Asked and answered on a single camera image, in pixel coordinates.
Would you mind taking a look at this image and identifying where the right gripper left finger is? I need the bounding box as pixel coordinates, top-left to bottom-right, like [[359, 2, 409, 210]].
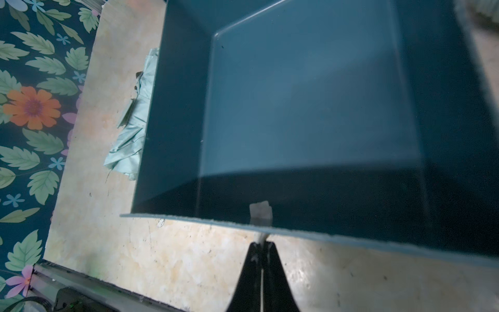
[[226, 243, 262, 312]]

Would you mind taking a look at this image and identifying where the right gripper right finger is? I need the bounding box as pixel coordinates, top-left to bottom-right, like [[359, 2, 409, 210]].
[[262, 241, 300, 312]]

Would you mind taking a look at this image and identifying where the mint green umbrella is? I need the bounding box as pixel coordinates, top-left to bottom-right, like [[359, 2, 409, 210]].
[[103, 48, 159, 181]]

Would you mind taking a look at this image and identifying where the teal drawer cabinet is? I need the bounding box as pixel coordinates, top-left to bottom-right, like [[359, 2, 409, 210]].
[[130, 1, 498, 267]]

